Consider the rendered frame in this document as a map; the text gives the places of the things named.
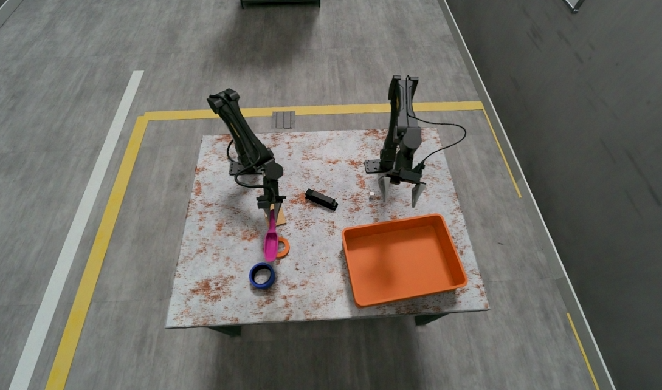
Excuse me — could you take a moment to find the orange ring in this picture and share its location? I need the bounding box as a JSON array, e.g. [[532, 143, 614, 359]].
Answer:
[[277, 237, 290, 258]]

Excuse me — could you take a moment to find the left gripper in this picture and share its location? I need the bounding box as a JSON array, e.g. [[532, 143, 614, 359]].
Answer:
[[378, 156, 426, 208]]

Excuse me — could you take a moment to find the magenta plastic scoop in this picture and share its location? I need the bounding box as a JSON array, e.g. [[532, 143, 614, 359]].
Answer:
[[264, 209, 279, 262]]

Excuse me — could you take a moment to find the orange plastic tray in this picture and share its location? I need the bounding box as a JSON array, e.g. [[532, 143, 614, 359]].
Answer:
[[342, 213, 468, 309]]

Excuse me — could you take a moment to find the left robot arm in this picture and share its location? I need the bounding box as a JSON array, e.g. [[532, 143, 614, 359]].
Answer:
[[364, 75, 422, 181]]

